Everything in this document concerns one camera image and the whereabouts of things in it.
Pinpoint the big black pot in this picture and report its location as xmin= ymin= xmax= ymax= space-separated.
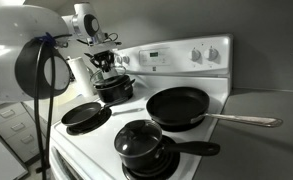
xmin=94 ymin=74 xmax=136 ymax=104

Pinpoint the large pan with steel handle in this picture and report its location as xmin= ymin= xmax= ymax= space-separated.
xmin=145 ymin=86 xmax=284 ymax=133

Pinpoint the small black frying pan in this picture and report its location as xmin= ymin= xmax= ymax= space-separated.
xmin=60 ymin=97 xmax=130 ymax=128

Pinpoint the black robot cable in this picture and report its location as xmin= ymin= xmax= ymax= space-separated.
xmin=33 ymin=33 xmax=59 ymax=180

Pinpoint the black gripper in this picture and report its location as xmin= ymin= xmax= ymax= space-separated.
xmin=89 ymin=49 xmax=116 ymax=75

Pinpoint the white electric stove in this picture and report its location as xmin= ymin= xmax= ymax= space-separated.
xmin=46 ymin=33 xmax=234 ymax=180

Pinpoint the grey drawer cabinet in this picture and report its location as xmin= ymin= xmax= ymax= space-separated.
xmin=0 ymin=101 xmax=49 ymax=164

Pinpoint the glass lid with black knob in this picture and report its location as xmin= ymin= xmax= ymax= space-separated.
xmin=90 ymin=65 xmax=129 ymax=88

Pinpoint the black coil burner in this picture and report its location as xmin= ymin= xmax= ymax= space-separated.
xmin=121 ymin=134 xmax=181 ymax=180
xmin=65 ymin=107 xmax=113 ymax=136

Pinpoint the white paper towel roll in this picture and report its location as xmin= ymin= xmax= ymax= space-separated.
xmin=66 ymin=56 xmax=95 ymax=98

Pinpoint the small black saucepan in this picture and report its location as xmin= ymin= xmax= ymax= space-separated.
xmin=113 ymin=119 xmax=221 ymax=173

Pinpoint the white utensil crock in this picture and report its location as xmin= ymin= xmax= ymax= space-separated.
xmin=100 ymin=66 xmax=119 ymax=80

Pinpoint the glass saucepan lid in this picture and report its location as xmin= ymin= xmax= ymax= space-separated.
xmin=113 ymin=119 xmax=163 ymax=158

